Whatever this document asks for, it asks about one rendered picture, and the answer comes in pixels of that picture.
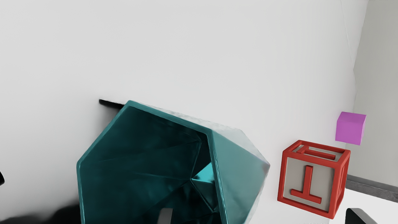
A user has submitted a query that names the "teal faceted mug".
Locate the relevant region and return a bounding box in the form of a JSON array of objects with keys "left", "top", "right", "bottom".
[{"left": 76, "top": 100, "right": 271, "bottom": 224}]

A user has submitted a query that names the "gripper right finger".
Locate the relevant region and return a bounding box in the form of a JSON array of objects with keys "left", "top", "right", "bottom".
[{"left": 346, "top": 208, "right": 377, "bottom": 224}]

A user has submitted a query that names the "magenta cube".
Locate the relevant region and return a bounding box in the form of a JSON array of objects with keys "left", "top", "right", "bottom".
[{"left": 335, "top": 111, "right": 367, "bottom": 146}]

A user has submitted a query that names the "red letter block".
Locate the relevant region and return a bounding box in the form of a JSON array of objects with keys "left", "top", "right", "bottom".
[{"left": 277, "top": 140, "right": 351, "bottom": 220}]

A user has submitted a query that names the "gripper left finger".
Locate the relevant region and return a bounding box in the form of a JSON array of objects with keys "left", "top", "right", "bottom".
[{"left": 158, "top": 208, "right": 173, "bottom": 224}]

